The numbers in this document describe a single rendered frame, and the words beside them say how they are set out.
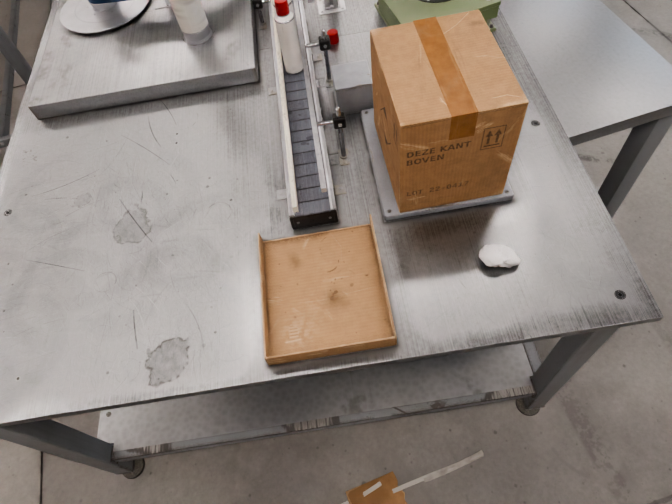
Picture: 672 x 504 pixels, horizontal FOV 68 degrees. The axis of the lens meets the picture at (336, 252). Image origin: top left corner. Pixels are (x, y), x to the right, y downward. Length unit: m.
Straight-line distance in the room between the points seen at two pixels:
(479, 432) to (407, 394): 0.33
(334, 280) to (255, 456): 0.93
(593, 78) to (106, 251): 1.33
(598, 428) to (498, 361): 0.43
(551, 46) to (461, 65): 0.61
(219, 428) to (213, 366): 0.63
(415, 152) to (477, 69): 0.20
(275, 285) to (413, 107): 0.47
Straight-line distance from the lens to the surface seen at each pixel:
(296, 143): 1.27
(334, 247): 1.12
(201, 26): 1.66
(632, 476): 1.94
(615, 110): 1.49
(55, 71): 1.81
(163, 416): 1.75
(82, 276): 1.30
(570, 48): 1.65
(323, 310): 1.05
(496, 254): 1.09
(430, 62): 1.07
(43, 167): 1.60
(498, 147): 1.07
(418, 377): 1.63
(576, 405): 1.94
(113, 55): 1.77
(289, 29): 1.39
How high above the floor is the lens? 1.77
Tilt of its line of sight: 58 degrees down
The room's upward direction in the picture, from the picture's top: 11 degrees counter-clockwise
